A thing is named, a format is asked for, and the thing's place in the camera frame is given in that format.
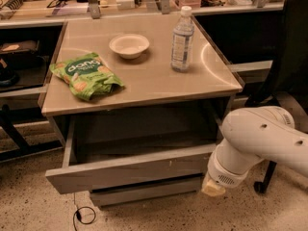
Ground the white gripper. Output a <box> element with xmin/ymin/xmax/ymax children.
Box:
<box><xmin>201</xmin><ymin>152</ymin><xmax>247</xmax><ymax>196</ymax></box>

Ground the grey top drawer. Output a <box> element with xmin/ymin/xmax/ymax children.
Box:
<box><xmin>46</xmin><ymin>112</ymin><xmax>218</xmax><ymax>193</ymax></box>

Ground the grey drawer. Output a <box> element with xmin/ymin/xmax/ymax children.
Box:
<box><xmin>90</xmin><ymin>174</ymin><xmax>201</xmax><ymax>207</ymax></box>
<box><xmin>46</xmin><ymin>112</ymin><xmax>218</xmax><ymax>193</ymax></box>

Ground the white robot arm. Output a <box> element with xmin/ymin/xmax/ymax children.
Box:
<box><xmin>201</xmin><ymin>106</ymin><xmax>308</xmax><ymax>196</ymax></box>

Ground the grey bottom drawer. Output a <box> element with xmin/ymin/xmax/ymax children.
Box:
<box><xmin>90</xmin><ymin>174</ymin><xmax>201</xmax><ymax>207</ymax></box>

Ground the black office chair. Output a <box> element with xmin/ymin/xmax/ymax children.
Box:
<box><xmin>244</xmin><ymin>0</ymin><xmax>308</xmax><ymax>194</ymax></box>

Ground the clear plastic water bottle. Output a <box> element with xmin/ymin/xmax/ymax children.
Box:
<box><xmin>170</xmin><ymin>6</ymin><xmax>194</xmax><ymax>72</ymax></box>

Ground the white paper bowl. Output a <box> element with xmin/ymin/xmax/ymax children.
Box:
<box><xmin>109</xmin><ymin>34</ymin><xmax>149</xmax><ymax>60</ymax></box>

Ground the green snack bag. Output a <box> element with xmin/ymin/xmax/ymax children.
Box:
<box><xmin>49</xmin><ymin>52</ymin><xmax>124</xmax><ymax>101</ymax></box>

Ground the black soldering iron stand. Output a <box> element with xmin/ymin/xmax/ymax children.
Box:
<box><xmin>0</xmin><ymin>0</ymin><xmax>23</xmax><ymax>19</ymax></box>

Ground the black floor cable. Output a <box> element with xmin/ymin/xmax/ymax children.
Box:
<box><xmin>72</xmin><ymin>192</ymin><xmax>97</xmax><ymax>231</ymax></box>

